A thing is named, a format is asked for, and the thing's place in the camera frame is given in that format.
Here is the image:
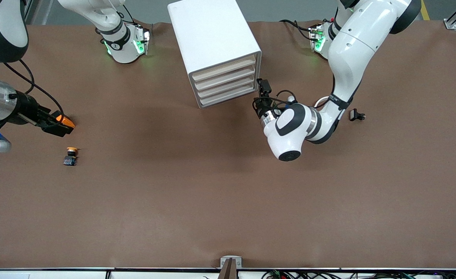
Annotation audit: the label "yellow mushroom push button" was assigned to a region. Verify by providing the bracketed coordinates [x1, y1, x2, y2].
[63, 146, 79, 167]

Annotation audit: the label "orange and black button box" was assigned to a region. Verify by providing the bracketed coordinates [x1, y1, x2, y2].
[55, 112, 76, 129]

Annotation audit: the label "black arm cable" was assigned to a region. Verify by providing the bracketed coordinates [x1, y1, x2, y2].
[253, 89, 298, 117]
[3, 58, 65, 115]

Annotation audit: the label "brown post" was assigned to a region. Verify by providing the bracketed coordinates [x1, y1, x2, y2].
[218, 258, 237, 279]

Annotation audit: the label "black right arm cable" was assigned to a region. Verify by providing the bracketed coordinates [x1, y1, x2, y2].
[3, 58, 65, 115]

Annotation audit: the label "tangled black cable bundle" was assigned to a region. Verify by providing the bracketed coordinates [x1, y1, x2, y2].
[262, 270, 456, 279]

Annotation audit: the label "brown table mat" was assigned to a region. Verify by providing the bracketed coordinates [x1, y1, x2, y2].
[0, 20, 456, 270]

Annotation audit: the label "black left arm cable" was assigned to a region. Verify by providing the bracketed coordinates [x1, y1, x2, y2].
[253, 89, 298, 117]

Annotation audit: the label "black base power cable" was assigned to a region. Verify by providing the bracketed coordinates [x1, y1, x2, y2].
[279, 19, 317, 42]

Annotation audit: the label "grey metal edge bracket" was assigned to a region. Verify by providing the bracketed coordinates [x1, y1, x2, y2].
[220, 255, 243, 269]

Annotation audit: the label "white cabinet drawer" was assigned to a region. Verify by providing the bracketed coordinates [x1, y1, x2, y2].
[192, 55, 257, 81]
[197, 75, 259, 99]
[194, 65, 258, 91]
[199, 84, 260, 109]

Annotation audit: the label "white drawer cabinet housing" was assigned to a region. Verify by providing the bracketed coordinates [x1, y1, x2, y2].
[168, 0, 262, 109]

